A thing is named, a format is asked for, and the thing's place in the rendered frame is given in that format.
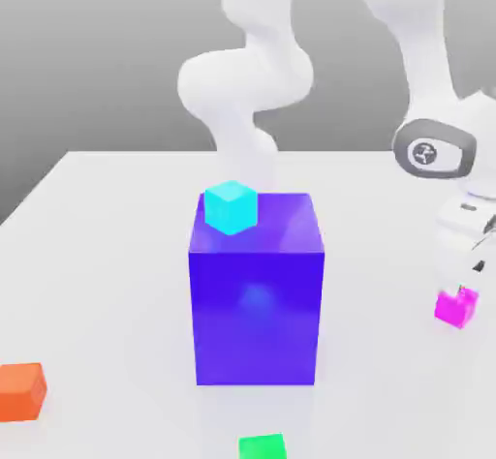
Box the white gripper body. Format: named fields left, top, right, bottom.
left=432, top=229, right=496, bottom=291

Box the small magenta cube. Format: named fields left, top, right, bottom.
left=433, top=285, right=481, bottom=331

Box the small cyan cube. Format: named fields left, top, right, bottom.
left=203, top=179, right=260, bottom=237

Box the small green cube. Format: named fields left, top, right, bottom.
left=237, top=432, right=289, bottom=459

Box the small orange cube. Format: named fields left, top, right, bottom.
left=0, top=362, right=48, bottom=424

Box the large blue box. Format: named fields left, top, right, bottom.
left=188, top=192, right=326, bottom=387

